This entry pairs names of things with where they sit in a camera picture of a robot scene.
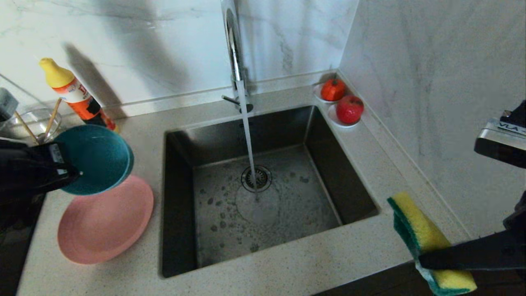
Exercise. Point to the metal sink drain strainer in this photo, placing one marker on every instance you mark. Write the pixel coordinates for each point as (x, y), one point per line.
(263, 177)

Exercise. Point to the red apple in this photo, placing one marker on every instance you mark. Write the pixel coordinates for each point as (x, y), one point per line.
(349, 110)

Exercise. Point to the yellow sponge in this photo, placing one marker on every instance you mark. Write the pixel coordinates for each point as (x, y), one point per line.
(419, 226)

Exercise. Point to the red tomato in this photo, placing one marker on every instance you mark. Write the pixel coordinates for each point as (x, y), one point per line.
(332, 91)

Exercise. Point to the small white dish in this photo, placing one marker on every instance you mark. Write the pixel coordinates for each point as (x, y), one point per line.
(316, 95)
(333, 119)

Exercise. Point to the black induction cooktop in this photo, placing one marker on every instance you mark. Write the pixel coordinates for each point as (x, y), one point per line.
(14, 255)

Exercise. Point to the teal blue bowl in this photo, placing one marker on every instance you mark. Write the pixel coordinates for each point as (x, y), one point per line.
(98, 160)

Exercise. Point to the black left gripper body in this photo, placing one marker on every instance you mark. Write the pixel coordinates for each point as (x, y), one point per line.
(28, 168)

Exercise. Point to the wooden chopstick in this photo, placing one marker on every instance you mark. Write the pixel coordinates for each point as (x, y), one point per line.
(26, 127)
(52, 119)

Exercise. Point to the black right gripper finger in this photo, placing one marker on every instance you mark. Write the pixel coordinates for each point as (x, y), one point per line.
(472, 253)

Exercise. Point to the orange detergent bottle yellow cap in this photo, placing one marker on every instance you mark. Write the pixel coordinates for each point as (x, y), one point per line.
(78, 98)

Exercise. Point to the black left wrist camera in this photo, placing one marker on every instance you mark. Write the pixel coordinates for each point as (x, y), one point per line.
(7, 105)

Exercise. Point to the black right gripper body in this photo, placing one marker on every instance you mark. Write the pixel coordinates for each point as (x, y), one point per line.
(518, 216)

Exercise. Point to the clear glass pot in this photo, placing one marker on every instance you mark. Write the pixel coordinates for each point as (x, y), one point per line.
(39, 123)

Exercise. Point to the chrome faucet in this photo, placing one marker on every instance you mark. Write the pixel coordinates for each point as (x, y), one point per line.
(235, 53)

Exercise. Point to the pink round plate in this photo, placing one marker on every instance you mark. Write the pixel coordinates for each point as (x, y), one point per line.
(104, 222)

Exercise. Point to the stainless steel sink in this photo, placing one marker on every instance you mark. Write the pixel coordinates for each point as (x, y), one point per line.
(287, 230)

